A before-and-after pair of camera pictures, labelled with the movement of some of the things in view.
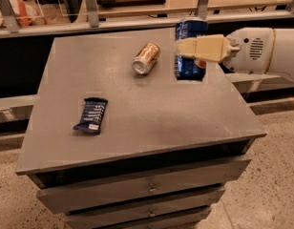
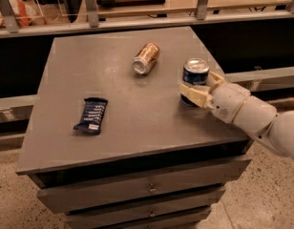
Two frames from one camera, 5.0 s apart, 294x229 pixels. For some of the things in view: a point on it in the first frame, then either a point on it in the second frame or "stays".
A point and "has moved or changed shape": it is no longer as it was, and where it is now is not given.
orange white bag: x=27 y=11 stays
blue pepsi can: x=186 y=68 has moved or changed shape
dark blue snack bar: x=94 y=113 stays
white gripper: x=251 y=50 -> x=229 y=101
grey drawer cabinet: x=114 y=140 stays
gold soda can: x=145 y=57 stays
